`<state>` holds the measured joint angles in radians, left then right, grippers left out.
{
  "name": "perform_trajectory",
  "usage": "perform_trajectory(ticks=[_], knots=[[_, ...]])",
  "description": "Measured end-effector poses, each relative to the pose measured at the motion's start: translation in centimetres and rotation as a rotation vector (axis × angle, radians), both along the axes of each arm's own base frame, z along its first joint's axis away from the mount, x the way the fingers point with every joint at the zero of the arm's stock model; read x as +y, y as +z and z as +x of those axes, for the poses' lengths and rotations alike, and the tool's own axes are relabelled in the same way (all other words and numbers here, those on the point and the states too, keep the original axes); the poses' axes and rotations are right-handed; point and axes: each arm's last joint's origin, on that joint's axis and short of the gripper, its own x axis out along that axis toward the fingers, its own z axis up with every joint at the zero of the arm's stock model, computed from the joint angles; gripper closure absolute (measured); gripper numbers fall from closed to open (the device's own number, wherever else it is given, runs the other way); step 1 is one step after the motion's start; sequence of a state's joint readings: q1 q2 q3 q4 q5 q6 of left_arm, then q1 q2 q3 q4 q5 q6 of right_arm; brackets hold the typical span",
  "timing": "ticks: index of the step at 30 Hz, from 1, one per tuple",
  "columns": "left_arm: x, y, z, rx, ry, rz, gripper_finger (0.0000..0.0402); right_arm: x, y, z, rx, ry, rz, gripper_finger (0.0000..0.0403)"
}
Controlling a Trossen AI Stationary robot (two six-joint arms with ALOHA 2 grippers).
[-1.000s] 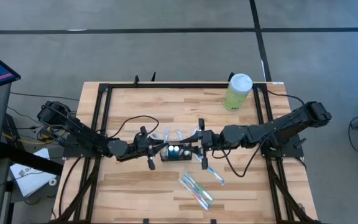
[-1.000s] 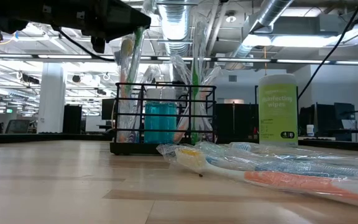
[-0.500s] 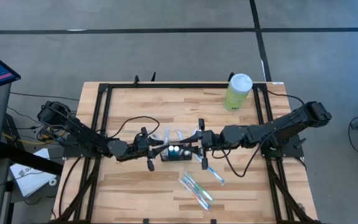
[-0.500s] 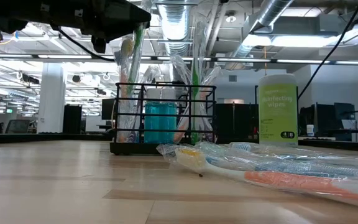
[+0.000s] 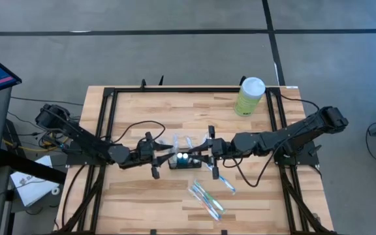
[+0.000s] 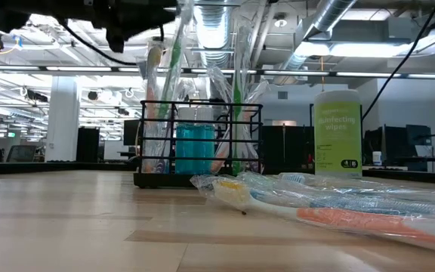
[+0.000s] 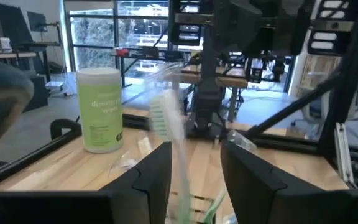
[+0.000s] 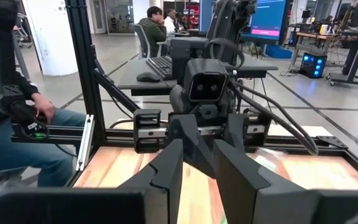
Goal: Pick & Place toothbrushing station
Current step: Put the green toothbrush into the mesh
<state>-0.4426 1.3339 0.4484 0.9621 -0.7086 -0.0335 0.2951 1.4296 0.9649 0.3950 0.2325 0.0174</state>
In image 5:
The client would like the green disinfecting wipes canister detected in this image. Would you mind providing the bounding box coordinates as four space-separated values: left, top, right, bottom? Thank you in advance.
234 76 266 118

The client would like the black support beam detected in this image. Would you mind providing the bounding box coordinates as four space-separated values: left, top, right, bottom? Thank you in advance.
0 148 67 185

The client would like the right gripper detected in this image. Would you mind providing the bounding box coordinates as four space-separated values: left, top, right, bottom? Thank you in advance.
187 125 233 180

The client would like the white printed paper sheet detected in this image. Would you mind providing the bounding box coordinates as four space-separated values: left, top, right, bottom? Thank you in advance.
10 155 61 208

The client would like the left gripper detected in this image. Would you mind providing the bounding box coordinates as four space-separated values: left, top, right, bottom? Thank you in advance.
130 131 176 180

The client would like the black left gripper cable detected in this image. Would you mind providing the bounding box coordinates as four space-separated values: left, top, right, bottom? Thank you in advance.
112 120 166 144

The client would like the black left base cable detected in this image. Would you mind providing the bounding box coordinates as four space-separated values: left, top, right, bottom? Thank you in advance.
60 164 87 229

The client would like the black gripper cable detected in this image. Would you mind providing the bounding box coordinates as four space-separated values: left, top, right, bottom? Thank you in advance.
112 120 166 144
221 140 289 188

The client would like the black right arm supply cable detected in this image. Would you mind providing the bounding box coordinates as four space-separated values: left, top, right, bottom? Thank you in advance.
279 93 321 111

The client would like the yellow cable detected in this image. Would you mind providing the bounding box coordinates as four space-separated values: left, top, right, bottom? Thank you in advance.
2 138 65 153

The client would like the black wire caddy basket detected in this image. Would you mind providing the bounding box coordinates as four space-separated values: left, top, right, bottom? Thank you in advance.
167 148 203 170

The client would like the thin black floor cable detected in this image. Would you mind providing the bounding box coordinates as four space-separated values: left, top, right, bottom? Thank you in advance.
10 95 84 107

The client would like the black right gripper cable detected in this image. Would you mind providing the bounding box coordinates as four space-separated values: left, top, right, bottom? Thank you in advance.
221 140 289 188

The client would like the black aluminium table frame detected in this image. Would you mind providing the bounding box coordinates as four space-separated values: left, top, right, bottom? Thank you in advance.
54 85 336 235

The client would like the green handled toothbrush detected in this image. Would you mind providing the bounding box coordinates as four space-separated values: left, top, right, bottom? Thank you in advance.
193 179 227 212
184 136 195 157

